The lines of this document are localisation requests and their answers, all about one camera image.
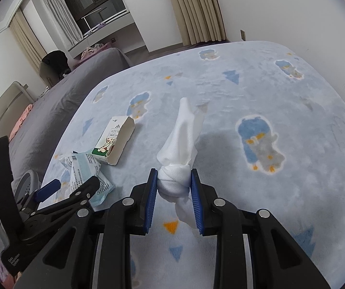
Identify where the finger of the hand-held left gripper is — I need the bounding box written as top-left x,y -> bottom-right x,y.
17,179 -> 61,210
25,175 -> 101,222

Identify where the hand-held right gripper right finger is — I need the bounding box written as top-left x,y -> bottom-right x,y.
190,169 -> 332,289

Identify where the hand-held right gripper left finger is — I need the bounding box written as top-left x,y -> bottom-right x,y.
16,169 -> 158,289

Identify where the grey perforated plastic basket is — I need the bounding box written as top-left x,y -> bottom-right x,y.
11,170 -> 42,210

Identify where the white printed plastic wrapper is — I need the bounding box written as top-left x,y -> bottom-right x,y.
58,152 -> 115,210

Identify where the white cloth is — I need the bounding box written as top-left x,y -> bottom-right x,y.
157,97 -> 205,229

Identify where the white and green milk carton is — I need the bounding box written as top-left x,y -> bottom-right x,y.
91,116 -> 135,166

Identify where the beige bed headboard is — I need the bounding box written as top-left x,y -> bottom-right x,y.
0,81 -> 36,145

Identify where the grey bed sheet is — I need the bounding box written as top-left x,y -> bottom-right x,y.
8,47 -> 131,184

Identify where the black office chair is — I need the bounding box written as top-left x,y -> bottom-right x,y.
39,50 -> 72,88

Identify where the beige curtain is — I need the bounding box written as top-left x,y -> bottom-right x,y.
10,12 -> 48,64
164,0 -> 225,46

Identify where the pink cloth pile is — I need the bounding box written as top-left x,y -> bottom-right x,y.
80,44 -> 113,61

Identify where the white sheer curtain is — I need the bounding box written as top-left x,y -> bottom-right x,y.
40,0 -> 84,47

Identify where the white window sill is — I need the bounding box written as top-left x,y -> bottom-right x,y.
68,9 -> 149,58

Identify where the white desk lamp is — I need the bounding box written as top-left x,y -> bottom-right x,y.
82,7 -> 103,33

